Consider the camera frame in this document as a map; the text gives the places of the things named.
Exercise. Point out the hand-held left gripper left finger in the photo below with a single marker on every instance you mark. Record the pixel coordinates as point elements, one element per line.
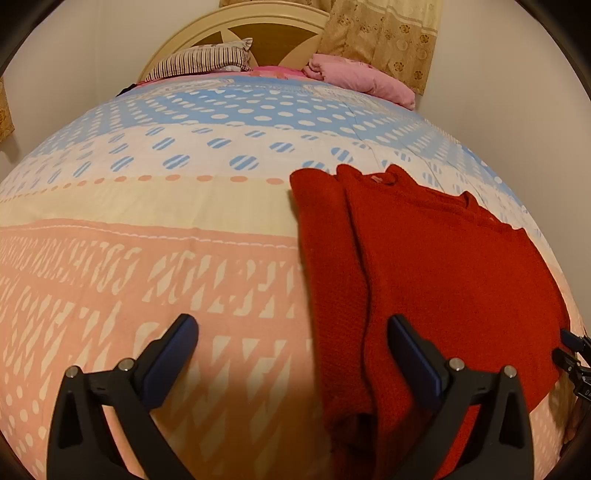
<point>168,364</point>

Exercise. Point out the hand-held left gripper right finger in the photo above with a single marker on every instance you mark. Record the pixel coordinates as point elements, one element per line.
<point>415,364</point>

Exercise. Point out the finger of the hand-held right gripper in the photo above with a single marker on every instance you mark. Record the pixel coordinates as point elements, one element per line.
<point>572,340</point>
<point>563,359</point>

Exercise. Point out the red knitted sweater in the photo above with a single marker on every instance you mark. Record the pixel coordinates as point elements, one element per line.
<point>438,258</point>

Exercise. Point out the person's right forearm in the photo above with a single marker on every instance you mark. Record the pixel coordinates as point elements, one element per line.
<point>572,422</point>

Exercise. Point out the polka dot quilt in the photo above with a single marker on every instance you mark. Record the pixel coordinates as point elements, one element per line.
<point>161,230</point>

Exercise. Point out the black bag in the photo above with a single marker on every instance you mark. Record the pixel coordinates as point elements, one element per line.
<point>123,90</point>

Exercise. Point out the pink pillow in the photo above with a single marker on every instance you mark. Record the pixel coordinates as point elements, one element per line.
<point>364,76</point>

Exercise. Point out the beige floral side curtain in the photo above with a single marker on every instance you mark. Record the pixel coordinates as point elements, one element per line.
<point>4,110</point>

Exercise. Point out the striped pillow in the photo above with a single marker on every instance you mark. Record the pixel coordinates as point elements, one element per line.
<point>198,60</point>

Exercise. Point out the pink floral bedsheet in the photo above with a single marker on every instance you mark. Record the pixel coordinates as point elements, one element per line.
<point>277,73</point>

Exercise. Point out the beige floral curtain panel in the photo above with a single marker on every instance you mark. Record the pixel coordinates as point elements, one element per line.
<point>277,2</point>
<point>388,41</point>

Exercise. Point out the cream wooden headboard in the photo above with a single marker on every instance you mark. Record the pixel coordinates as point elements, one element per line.
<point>277,37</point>

